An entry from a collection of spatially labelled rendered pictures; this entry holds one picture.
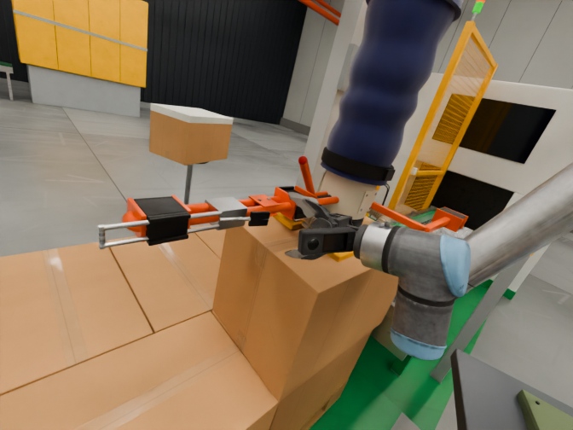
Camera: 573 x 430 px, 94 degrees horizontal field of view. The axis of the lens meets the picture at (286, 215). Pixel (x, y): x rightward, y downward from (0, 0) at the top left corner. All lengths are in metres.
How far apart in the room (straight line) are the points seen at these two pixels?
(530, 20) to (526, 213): 10.23
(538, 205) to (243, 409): 0.81
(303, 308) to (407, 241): 0.31
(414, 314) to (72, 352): 0.89
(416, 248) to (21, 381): 0.95
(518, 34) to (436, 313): 10.36
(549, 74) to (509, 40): 1.43
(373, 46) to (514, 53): 9.79
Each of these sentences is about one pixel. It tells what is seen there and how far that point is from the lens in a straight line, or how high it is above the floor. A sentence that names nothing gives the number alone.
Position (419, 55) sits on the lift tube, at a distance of 0.82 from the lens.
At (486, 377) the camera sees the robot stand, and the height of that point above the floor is 0.75.
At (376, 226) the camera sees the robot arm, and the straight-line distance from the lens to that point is 0.52.
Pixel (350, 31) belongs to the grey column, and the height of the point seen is 1.85.
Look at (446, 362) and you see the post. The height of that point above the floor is 0.15.
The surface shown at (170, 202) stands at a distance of 0.53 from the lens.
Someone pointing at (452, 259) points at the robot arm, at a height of 1.16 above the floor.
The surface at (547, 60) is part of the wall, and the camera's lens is 10.39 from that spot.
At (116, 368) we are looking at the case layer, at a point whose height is 0.54.
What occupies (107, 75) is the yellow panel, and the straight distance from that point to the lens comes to 7.89.
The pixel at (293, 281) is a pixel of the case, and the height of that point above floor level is 0.92.
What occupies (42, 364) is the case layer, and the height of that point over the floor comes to 0.54.
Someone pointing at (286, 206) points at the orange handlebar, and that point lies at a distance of 0.66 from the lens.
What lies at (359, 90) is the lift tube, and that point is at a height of 1.38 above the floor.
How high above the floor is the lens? 1.32
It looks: 23 degrees down
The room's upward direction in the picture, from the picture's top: 15 degrees clockwise
